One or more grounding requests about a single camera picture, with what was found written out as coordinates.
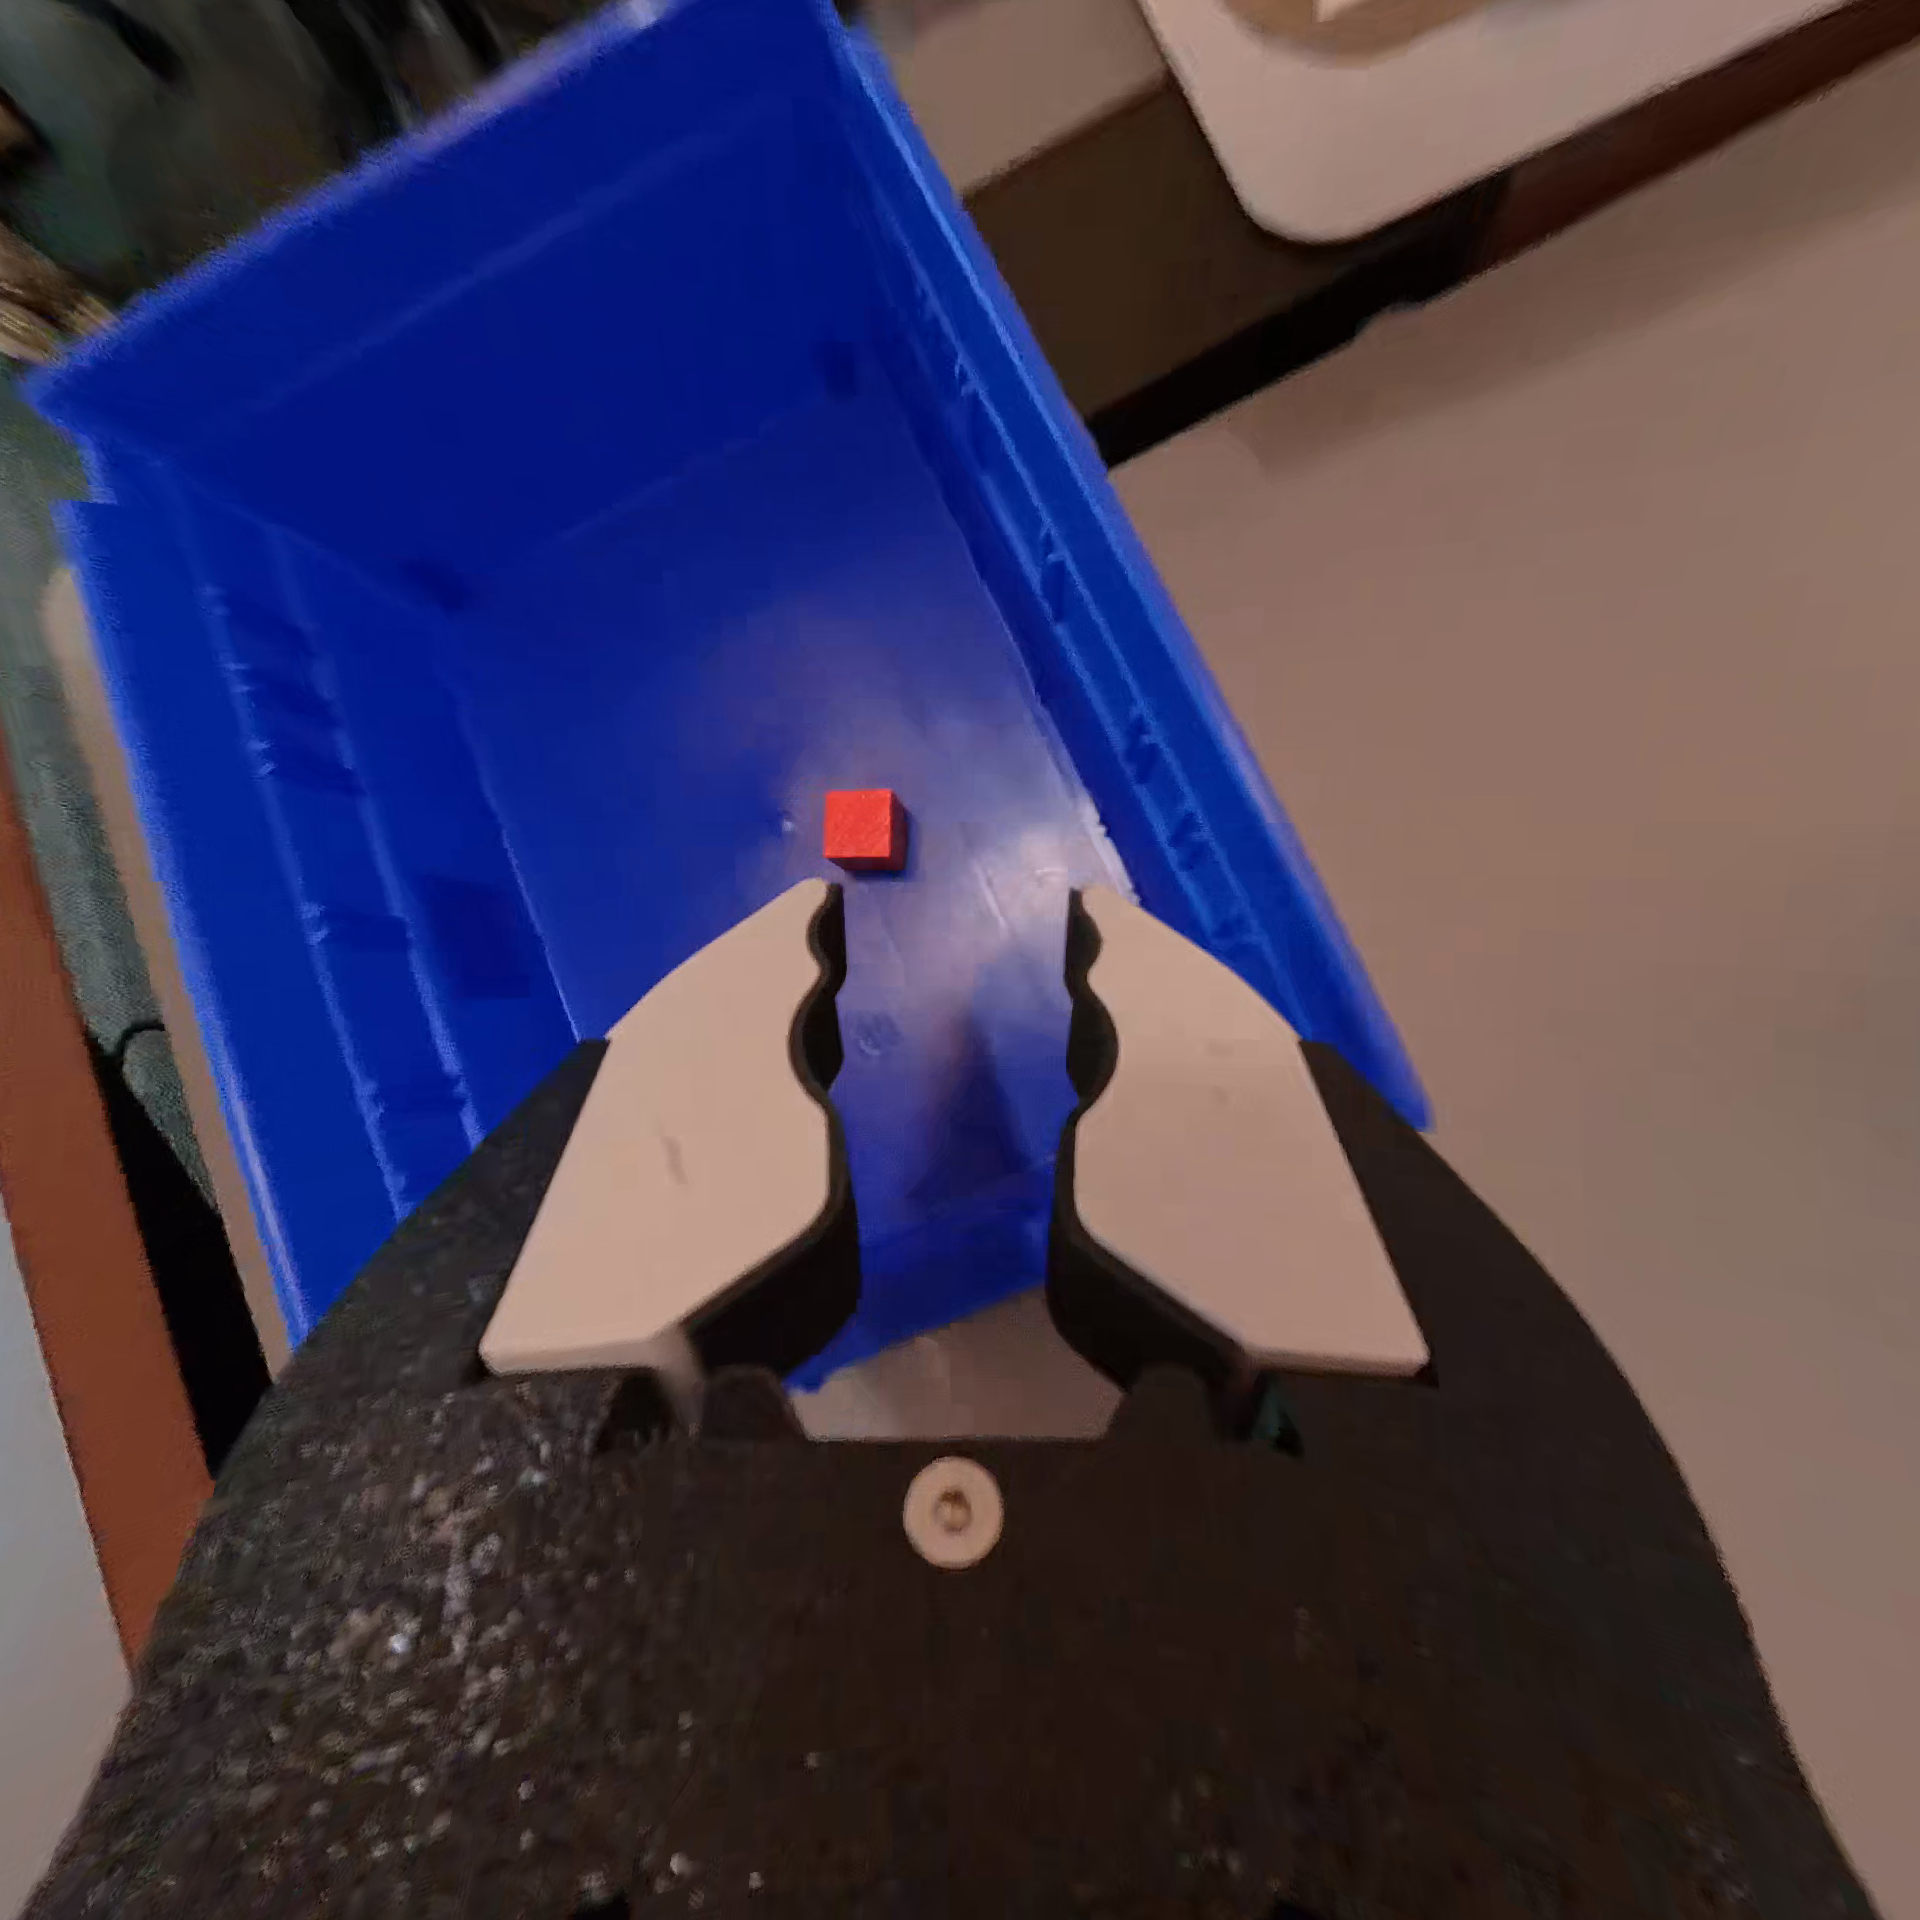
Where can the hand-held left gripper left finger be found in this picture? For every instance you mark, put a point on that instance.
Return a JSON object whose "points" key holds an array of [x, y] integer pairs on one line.
{"points": [[675, 1184]]}

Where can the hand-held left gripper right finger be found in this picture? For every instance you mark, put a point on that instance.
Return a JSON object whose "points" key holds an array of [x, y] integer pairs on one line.
{"points": [[1229, 1184]]}

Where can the small red cube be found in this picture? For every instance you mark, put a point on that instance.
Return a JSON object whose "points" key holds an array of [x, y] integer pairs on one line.
{"points": [[862, 826]]}

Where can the blue plastic bin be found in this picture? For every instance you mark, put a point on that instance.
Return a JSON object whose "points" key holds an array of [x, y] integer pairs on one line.
{"points": [[598, 524]]}

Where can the white rounded table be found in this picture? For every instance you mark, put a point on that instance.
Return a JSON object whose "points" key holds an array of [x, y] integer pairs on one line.
{"points": [[1425, 135]]}

